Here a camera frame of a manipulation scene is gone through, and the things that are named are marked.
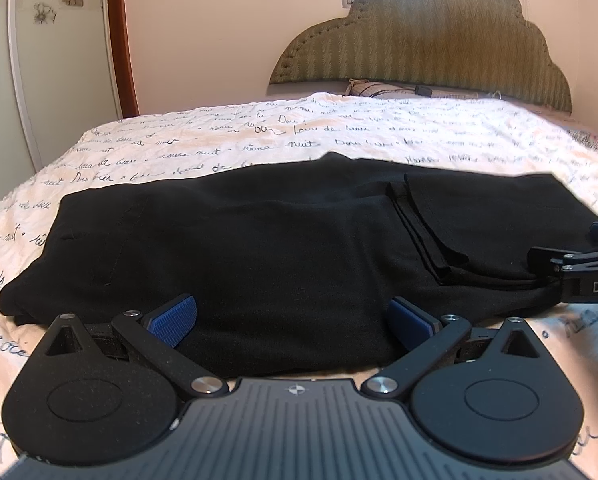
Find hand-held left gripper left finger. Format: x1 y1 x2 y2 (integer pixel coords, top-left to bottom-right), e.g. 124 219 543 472
44 296 229 401

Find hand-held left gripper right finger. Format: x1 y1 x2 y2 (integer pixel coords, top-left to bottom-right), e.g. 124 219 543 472
361 297 542 401

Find black pants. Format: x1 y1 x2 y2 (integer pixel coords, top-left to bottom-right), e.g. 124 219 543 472
0 151 598 378

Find white script-printed bedspread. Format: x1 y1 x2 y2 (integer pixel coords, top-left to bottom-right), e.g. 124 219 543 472
0 91 598 466

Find striped pillow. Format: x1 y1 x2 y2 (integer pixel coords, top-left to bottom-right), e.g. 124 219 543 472
343 77 500 101

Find green upholstered headboard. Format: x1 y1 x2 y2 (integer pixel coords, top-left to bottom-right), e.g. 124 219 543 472
269 0 574 113

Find white flowered wardrobe door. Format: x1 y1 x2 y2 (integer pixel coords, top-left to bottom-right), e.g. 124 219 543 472
0 0 124 221

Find brown wooden door frame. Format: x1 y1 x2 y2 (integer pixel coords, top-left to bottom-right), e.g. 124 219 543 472
106 0 140 118

